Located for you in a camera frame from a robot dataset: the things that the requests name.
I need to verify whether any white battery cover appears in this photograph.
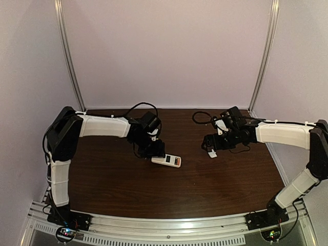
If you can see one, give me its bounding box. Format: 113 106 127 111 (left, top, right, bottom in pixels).
208 151 217 158

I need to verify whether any white remote control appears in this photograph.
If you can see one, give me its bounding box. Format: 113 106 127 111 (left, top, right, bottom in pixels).
151 154 181 168

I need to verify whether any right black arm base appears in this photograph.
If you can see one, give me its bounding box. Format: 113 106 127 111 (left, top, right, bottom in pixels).
244 200 289 230

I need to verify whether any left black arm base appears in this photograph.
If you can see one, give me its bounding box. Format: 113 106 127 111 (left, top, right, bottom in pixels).
47 205 92 231

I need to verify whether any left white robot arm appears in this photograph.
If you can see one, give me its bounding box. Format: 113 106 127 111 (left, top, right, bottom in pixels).
42 106 165 207

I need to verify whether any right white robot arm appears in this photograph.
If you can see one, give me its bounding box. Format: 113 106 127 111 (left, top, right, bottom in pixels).
201 107 327 209

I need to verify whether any right circuit board with leds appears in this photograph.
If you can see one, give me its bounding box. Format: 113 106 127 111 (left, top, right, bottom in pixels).
260 227 282 243

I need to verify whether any circuit board with leds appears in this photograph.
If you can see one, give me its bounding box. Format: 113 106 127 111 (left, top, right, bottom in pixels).
260 227 282 243
55 227 76 243

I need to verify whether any left circuit board with leds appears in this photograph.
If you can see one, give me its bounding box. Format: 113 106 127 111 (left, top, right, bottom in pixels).
55 227 76 243

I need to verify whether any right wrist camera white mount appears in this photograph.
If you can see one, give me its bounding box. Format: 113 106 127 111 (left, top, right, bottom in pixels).
215 119 228 135

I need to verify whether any right black camera cable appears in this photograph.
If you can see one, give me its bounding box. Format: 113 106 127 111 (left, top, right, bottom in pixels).
192 111 218 126

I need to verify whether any black camera cable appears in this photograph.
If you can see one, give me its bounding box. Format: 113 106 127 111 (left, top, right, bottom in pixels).
127 102 158 121
192 111 218 126

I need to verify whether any left black camera cable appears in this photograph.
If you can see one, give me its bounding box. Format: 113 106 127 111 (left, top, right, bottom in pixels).
127 102 158 121

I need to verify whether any aluminium front rail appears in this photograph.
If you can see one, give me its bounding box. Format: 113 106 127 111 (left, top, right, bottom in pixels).
25 201 315 245

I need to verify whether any right aluminium corner post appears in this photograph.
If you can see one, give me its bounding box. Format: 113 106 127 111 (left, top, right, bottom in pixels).
248 0 280 113

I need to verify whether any aluminium corner post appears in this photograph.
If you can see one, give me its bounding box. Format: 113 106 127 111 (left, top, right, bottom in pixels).
54 0 86 111
248 0 280 113

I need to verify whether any left aluminium corner post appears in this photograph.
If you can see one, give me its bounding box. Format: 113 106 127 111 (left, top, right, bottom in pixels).
54 0 86 111

